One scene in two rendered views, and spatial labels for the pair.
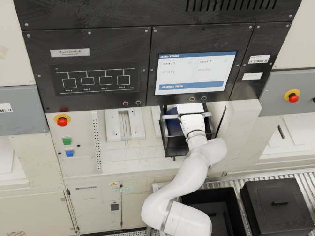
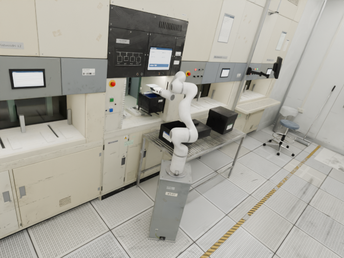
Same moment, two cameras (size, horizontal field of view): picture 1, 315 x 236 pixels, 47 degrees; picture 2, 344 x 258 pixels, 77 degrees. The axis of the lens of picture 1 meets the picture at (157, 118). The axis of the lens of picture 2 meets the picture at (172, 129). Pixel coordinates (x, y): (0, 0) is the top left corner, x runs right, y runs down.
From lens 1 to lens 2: 150 cm
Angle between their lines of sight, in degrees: 37
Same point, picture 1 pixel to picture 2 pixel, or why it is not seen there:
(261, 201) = not seen: hidden behind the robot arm
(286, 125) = not seen: hidden behind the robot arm
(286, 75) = (185, 62)
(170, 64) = (153, 52)
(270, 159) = not seen: hidden behind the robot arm
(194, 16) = (160, 29)
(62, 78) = (117, 56)
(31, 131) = (99, 90)
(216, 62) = (166, 53)
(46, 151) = (101, 108)
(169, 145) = (150, 104)
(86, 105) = (123, 73)
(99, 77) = (130, 57)
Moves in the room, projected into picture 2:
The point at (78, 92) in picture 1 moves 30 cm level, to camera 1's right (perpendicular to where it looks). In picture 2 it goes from (121, 65) to (152, 67)
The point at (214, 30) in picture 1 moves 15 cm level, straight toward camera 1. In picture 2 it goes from (166, 37) to (172, 39)
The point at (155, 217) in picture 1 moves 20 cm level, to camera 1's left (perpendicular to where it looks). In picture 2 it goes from (179, 84) to (157, 84)
